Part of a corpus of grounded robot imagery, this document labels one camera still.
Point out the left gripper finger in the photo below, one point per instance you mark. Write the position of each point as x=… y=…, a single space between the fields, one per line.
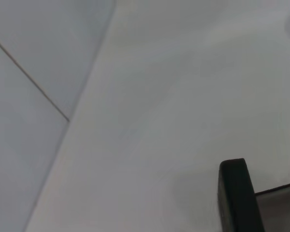
x=236 y=193

